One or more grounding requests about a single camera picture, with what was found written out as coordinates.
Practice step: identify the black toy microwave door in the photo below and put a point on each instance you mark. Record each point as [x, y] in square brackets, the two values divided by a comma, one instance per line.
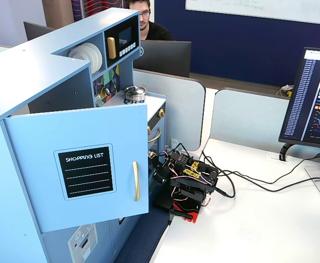
[127, 38]

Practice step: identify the whiteboard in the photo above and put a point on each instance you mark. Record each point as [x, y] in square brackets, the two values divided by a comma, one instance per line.
[258, 8]

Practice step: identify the lit computer monitor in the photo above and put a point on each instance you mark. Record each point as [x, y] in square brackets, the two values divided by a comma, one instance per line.
[310, 104]

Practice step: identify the stack of white plates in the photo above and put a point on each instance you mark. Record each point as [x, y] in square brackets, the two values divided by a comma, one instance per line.
[92, 53]

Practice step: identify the gold oven knob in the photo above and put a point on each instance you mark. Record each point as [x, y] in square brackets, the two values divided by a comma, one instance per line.
[161, 112]

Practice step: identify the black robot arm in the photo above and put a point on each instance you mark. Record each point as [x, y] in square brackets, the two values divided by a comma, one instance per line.
[193, 191]

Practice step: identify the blue toy kitchen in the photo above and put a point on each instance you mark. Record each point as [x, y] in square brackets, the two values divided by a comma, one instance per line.
[39, 68]

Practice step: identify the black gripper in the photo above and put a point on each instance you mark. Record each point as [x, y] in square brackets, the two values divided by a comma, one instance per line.
[158, 175]

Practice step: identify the man in black shirt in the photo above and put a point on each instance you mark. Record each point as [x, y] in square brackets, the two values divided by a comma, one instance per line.
[154, 30]

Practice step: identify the red robot base clamp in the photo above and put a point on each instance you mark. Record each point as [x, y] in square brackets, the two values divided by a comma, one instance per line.
[188, 216]

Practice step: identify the red striped poster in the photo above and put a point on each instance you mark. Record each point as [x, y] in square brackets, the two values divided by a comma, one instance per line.
[99, 5]

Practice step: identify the silver toy pot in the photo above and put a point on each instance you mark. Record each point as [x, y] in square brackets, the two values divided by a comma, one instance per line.
[136, 96]

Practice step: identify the dark grey monitor back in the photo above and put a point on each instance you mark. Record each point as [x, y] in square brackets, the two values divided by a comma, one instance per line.
[35, 31]

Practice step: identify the white plate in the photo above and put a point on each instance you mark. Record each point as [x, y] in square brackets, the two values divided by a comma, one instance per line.
[77, 52]
[99, 59]

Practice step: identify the grey desk divider panel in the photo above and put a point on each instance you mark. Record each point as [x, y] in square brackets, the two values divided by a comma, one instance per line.
[176, 109]
[247, 117]

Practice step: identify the white power socket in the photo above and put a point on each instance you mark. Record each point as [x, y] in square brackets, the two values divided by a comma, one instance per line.
[174, 143]

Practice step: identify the blue cabinet door shopping list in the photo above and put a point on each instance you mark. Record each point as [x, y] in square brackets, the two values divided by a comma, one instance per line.
[39, 178]

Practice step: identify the black monitor back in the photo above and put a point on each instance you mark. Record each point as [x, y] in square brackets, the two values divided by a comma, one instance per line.
[165, 57]

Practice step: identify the yellow and white object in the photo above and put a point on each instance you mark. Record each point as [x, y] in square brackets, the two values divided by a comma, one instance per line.
[286, 91]

